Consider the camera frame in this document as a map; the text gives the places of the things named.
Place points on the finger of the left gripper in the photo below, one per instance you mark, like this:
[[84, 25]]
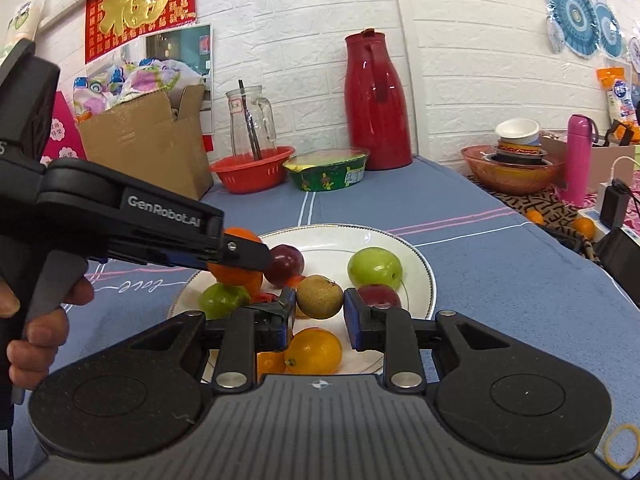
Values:
[[244, 253], [191, 260]]

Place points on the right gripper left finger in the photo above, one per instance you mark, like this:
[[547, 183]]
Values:
[[253, 329]]

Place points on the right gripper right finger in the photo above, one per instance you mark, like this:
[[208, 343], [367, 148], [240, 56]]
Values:
[[392, 332]]

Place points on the large orange back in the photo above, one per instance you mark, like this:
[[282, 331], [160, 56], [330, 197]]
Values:
[[231, 276]]

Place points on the green apple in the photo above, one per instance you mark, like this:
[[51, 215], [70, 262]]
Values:
[[219, 301], [375, 266]]

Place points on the small orange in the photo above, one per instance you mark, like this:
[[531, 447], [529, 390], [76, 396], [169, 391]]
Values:
[[269, 363]]

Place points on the dark red plum front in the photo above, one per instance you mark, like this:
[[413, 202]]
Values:
[[379, 296]]

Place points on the dark red plum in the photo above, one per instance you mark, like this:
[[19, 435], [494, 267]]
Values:
[[379, 296], [287, 261]]

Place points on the red apple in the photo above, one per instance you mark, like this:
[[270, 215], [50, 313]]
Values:
[[264, 298]]

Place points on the orange front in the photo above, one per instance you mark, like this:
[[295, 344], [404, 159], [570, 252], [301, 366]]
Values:
[[293, 282]]

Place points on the yellow orange citrus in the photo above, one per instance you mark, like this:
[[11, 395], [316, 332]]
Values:
[[313, 351]]

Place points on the brown kiwi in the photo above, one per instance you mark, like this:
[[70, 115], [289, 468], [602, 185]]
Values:
[[319, 298]]

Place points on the person left hand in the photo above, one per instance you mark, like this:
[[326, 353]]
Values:
[[31, 357]]

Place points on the pink gift bag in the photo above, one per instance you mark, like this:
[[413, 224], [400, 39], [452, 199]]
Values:
[[64, 140]]

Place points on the red plastic basin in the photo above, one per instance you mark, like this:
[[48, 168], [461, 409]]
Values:
[[242, 174]]

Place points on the green foil bowl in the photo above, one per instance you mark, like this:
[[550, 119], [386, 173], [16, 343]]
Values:
[[327, 170]]

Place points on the brown cardboard box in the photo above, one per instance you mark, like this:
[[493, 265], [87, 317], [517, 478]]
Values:
[[149, 140]]

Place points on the clear glass pitcher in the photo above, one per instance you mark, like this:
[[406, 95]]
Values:
[[252, 128]]

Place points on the floral cloth in box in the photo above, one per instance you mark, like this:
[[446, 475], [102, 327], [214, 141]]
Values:
[[125, 81]]

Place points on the red thermos jug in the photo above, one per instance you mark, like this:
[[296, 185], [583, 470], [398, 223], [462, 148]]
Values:
[[375, 103]]

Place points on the brown wooden bowl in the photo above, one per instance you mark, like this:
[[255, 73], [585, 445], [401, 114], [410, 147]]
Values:
[[512, 179]]

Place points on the pink thermos bottle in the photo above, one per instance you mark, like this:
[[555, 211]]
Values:
[[582, 134]]

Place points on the red fu poster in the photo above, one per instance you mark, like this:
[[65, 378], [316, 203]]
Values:
[[111, 23]]

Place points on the blue paper fan decoration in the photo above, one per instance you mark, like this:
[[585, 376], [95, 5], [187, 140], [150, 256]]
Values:
[[584, 27]]

